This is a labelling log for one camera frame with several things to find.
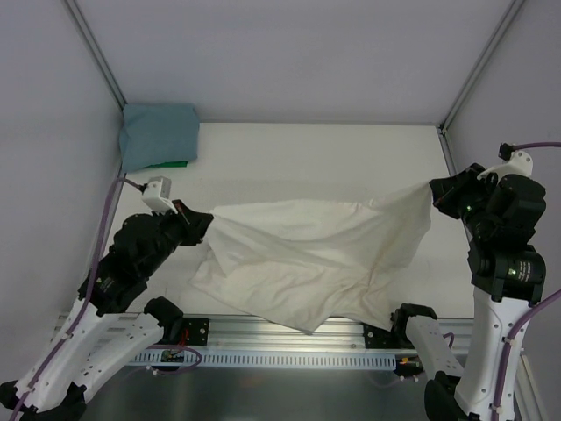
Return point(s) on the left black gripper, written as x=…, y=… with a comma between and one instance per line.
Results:
x=188, y=224

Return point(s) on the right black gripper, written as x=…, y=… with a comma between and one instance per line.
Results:
x=451, y=195

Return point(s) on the white t-shirt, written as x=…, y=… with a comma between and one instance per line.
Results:
x=299, y=262

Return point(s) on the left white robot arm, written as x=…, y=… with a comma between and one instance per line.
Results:
x=70, y=373

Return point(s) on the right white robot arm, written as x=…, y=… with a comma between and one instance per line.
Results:
x=507, y=292

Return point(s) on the folded green t-shirt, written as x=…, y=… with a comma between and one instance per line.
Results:
x=170, y=164

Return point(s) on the folded blue t-shirt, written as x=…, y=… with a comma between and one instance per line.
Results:
x=155, y=134

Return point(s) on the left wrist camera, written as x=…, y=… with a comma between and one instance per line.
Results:
x=156, y=195

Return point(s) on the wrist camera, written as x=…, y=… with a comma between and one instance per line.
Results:
x=514, y=162
x=156, y=195

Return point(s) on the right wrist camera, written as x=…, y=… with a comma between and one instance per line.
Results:
x=514, y=162

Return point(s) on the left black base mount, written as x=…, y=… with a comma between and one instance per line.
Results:
x=187, y=331

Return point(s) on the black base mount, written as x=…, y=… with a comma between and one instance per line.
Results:
x=377, y=338
x=187, y=331

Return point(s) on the aluminium mounting rail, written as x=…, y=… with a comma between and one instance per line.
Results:
x=337, y=335

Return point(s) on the white slotted cable duct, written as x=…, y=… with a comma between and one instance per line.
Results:
x=266, y=359

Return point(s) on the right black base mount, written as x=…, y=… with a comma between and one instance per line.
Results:
x=377, y=338

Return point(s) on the right aluminium frame post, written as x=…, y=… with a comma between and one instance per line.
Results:
x=492, y=44

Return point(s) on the aluminium frame post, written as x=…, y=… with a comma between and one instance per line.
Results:
x=95, y=51
x=492, y=44

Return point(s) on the left aluminium frame post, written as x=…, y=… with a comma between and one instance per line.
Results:
x=95, y=51

